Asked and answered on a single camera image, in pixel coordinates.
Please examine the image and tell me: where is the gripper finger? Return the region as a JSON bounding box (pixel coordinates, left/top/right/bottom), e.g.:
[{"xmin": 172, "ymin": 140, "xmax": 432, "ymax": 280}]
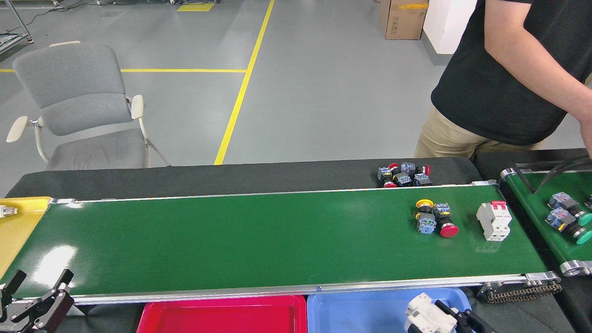
[
  {"xmin": 9, "ymin": 269, "xmax": 74, "ymax": 331},
  {"xmin": 0, "ymin": 270, "xmax": 27, "ymax": 320},
  {"xmin": 435, "ymin": 300, "xmax": 496, "ymax": 333}
]

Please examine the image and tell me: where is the white circuit breaker red lever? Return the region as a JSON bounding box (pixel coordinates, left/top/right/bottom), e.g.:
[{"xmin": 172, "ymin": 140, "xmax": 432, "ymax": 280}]
[
  {"xmin": 476, "ymin": 201, "xmax": 513, "ymax": 242},
  {"xmin": 405, "ymin": 292, "xmax": 457, "ymax": 333}
]

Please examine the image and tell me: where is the yellow plastic tray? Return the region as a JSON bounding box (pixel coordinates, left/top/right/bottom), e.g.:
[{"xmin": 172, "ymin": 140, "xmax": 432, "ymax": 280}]
[{"xmin": 0, "ymin": 197, "xmax": 51, "ymax": 278}]

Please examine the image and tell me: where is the blue plastic tray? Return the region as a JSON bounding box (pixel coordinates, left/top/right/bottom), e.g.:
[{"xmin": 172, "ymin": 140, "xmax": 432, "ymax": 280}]
[{"xmin": 307, "ymin": 287, "xmax": 472, "ymax": 333}]

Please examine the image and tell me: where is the short green conveyor belt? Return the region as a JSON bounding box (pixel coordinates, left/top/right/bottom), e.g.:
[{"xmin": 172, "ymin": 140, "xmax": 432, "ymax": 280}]
[{"xmin": 499, "ymin": 167, "xmax": 592, "ymax": 277}]

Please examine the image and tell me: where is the red plastic tray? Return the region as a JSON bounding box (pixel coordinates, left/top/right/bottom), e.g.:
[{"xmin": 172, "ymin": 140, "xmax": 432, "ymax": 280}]
[{"xmin": 136, "ymin": 295, "xmax": 308, "ymax": 333}]

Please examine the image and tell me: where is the long green conveyor belt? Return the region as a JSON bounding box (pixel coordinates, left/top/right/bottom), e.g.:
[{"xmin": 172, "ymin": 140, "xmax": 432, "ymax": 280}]
[{"xmin": 0, "ymin": 180, "xmax": 562, "ymax": 306}]

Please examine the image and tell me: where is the person's right hand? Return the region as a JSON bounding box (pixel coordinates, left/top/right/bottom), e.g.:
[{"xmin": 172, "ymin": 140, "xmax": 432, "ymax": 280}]
[{"xmin": 580, "ymin": 116, "xmax": 592, "ymax": 160}]

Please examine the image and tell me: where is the grey office chair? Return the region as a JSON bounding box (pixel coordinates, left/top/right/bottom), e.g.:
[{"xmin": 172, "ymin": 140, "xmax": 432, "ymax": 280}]
[{"xmin": 6, "ymin": 41, "xmax": 171, "ymax": 171}]

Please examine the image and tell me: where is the person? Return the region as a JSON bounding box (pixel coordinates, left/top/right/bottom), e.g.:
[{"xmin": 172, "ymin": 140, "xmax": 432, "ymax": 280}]
[{"xmin": 414, "ymin": 0, "xmax": 592, "ymax": 160}]

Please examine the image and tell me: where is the metal trolley rack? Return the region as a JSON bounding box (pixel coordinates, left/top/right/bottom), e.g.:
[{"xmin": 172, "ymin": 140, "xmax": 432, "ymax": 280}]
[{"xmin": 0, "ymin": 0, "xmax": 34, "ymax": 54}]

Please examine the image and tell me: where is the brown cardboard box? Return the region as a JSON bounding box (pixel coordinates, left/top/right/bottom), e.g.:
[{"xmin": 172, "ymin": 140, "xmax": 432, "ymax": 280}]
[{"xmin": 379, "ymin": 0, "xmax": 430, "ymax": 40}]

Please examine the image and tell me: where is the conveyor drive chain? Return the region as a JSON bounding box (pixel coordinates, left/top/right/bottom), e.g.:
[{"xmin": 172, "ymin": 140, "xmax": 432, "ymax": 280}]
[{"xmin": 476, "ymin": 280, "xmax": 562, "ymax": 304}]

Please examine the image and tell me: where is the black guide bracket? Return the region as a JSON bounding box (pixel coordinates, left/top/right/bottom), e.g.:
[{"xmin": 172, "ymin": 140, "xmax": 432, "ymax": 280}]
[{"xmin": 513, "ymin": 155, "xmax": 592, "ymax": 195}]

